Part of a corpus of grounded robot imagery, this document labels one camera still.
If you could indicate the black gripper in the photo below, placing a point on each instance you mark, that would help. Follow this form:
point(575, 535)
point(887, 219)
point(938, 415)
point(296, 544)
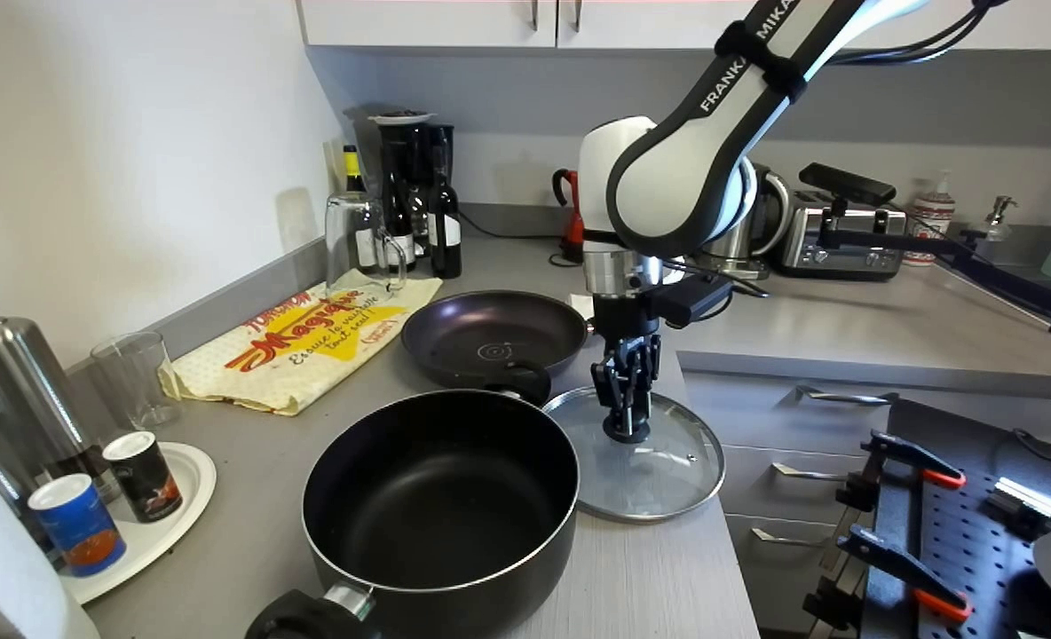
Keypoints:
point(630, 330)

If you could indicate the glass lid with black knob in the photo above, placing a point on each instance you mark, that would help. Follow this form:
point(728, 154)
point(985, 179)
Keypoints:
point(669, 473)

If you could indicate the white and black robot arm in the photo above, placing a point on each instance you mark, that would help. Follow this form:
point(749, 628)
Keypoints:
point(689, 163)

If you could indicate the large black cooking pot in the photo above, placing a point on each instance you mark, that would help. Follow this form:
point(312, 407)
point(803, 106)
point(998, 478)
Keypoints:
point(431, 499)

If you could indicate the clear drinking glass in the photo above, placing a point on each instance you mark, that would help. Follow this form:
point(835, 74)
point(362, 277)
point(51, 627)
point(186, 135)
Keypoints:
point(138, 383)

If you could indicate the black frying pan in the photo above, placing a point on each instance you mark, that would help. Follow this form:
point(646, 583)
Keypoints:
point(490, 337)

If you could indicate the stainless steel electric kettle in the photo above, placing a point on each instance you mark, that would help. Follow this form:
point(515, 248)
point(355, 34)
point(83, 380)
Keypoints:
point(774, 219)

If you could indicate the silver toaster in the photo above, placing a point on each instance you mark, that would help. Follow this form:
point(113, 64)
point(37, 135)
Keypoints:
point(839, 242)

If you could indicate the yellow cloth with red print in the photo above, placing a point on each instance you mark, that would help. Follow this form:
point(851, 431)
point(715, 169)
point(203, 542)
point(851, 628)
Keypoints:
point(299, 341)

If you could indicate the black coffee machine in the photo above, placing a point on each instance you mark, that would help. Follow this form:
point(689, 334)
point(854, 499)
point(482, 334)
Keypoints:
point(404, 148)

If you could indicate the bottle with yellow cap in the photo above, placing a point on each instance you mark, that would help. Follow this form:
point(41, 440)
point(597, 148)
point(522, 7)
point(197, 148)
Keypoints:
point(353, 173)

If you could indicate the clear glass jar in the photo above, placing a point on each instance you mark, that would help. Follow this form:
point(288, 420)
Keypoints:
point(932, 214)

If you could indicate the blue perforated board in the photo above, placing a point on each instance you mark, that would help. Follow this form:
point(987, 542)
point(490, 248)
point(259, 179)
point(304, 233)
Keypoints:
point(963, 544)

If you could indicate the wide white cabinet door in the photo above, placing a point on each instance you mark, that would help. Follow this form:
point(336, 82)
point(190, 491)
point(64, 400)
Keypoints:
point(645, 21)

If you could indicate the chrome faucet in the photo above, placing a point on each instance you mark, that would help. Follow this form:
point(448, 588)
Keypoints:
point(998, 219)

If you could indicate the narrow white cabinet door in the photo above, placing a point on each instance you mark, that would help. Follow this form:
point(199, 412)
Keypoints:
point(422, 21)

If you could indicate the white oval plate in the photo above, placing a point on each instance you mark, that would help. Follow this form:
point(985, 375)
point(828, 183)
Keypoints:
point(190, 480)

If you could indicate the dark brown printed cup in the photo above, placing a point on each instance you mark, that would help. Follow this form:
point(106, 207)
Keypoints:
point(145, 480)

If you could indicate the blue printed cup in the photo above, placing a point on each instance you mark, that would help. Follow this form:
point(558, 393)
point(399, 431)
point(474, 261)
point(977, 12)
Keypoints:
point(77, 525)

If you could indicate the tall steel thermos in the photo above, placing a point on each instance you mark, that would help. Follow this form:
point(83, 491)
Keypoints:
point(32, 377)

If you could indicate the white paper towel roll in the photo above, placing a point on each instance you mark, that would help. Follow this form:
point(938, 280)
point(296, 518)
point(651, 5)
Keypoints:
point(6, 579)

